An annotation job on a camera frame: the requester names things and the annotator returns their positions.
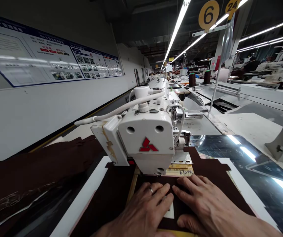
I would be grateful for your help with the person's right hand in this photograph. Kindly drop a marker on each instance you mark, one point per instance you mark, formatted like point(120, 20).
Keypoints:
point(210, 205)

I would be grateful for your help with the person's left hand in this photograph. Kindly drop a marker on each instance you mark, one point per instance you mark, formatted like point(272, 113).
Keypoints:
point(143, 209)

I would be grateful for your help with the brown fabric piece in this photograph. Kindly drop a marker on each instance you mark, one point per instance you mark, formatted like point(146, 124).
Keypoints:
point(111, 197)

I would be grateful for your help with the white rectangular tab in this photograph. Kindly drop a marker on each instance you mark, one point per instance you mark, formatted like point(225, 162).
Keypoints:
point(169, 212)

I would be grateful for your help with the white template board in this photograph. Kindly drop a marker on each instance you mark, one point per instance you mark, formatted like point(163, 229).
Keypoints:
point(87, 192)

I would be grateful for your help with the clear glossy plastic sheet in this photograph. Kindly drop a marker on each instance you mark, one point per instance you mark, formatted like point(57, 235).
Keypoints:
point(267, 177)

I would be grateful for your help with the white industrial sewing machine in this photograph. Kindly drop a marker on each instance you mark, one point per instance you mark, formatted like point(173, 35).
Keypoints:
point(146, 138)

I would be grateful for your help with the grey metal conveyor trough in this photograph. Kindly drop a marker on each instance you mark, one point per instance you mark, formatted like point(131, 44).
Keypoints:
point(242, 98)

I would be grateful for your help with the pile of brown fabric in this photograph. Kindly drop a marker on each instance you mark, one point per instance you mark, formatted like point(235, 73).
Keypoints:
point(33, 172)

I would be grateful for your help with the dark thread spool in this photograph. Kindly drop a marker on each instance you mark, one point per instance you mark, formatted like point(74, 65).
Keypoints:
point(192, 79)
point(207, 77)

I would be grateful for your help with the white metal sign pole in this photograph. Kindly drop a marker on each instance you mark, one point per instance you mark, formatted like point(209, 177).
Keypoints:
point(217, 71)

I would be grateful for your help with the yellow round sign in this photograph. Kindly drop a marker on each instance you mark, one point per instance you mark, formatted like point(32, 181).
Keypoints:
point(232, 6)
point(208, 15)

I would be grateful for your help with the yellow wooden clamp frame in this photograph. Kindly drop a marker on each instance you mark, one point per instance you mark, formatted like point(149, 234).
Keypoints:
point(131, 185)

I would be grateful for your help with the wall notice board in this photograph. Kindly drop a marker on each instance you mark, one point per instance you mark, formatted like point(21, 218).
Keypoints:
point(45, 59)

